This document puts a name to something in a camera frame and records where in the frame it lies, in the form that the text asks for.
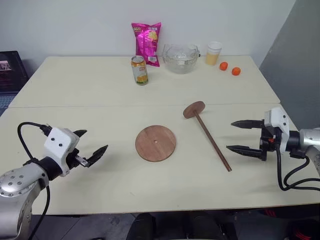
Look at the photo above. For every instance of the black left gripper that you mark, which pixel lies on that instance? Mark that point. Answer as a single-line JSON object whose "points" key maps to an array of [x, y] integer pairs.
{"points": [[74, 160]]}

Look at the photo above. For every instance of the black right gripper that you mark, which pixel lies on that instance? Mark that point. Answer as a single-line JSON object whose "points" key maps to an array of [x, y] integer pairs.
{"points": [[266, 145]]}

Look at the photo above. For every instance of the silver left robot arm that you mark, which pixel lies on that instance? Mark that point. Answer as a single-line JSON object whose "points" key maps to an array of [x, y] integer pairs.
{"points": [[15, 182]]}

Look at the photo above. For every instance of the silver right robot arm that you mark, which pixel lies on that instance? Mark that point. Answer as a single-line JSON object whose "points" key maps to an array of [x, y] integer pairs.
{"points": [[308, 140]]}

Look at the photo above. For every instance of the wooden rod with disc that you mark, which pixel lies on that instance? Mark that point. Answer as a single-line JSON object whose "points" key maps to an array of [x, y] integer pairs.
{"points": [[211, 141]]}

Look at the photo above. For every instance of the round wooden base disc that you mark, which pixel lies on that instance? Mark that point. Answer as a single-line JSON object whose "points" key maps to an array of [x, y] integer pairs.
{"points": [[150, 150]]}

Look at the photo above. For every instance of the small orange fruit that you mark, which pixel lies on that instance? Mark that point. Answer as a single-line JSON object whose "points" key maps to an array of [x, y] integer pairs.
{"points": [[224, 66], [236, 71]]}

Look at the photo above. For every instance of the yellow green drink can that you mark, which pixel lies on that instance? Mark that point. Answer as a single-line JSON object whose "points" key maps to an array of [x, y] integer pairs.
{"points": [[140, 72]]}

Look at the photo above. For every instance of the plastic cup with juice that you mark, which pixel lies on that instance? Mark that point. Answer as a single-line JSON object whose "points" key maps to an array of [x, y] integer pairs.
{"points": [[213, 56]]}

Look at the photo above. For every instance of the grey partition panel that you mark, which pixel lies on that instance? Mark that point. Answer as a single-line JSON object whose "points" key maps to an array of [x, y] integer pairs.
{"points": [[295, 50]]}

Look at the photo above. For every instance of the clear glass bowl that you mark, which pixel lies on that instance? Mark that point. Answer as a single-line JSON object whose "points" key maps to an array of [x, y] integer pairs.
{"points": [[180, 62]]}

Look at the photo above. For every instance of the pink chips bag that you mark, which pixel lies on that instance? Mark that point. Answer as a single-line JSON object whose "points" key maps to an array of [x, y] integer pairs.
{"points": [[146, 40]]}

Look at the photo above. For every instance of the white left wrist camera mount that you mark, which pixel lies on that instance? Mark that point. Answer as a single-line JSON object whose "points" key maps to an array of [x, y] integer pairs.
{"points": [[58, 147]]}

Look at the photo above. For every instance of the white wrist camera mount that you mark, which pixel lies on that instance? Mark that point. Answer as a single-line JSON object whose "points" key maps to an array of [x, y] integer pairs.
{"points": [[58, 147], [280, 122]]}

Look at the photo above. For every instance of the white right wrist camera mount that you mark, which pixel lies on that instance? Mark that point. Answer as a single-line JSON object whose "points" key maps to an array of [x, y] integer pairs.
{"points": [[280, 122]]}

